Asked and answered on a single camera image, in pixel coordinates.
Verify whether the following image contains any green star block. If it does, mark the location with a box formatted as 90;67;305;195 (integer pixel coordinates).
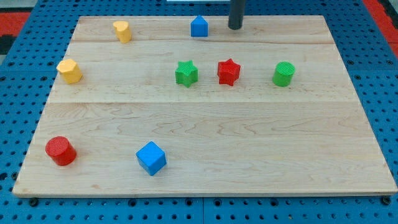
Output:
175;60;198;88

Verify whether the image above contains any red star block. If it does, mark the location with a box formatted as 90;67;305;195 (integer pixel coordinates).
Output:
217;58;241;86

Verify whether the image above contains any blue triangle block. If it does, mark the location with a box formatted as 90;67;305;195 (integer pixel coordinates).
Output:
190;15;208;37

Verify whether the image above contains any light wooden board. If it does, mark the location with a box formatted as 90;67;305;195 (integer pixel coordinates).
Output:
12;16;397;198

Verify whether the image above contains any blue cube block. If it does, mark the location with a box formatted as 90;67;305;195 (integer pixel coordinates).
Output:
136;141;167;176

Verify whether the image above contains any green cylinder block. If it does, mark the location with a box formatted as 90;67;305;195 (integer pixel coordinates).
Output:
272;61;295;87

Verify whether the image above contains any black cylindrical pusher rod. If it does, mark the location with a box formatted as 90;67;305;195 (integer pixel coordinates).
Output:
228;0;246;30

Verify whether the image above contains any yellow heart block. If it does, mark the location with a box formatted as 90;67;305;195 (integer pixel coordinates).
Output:
113;21;132;44

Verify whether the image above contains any yellow hexagon block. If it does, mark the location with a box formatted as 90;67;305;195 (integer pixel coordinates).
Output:
57;59;83;84

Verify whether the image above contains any red cylinder block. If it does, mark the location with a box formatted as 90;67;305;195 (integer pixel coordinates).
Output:
45;136;77;166

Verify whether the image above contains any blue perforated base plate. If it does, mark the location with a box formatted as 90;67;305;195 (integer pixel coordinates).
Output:
1;1;397;223

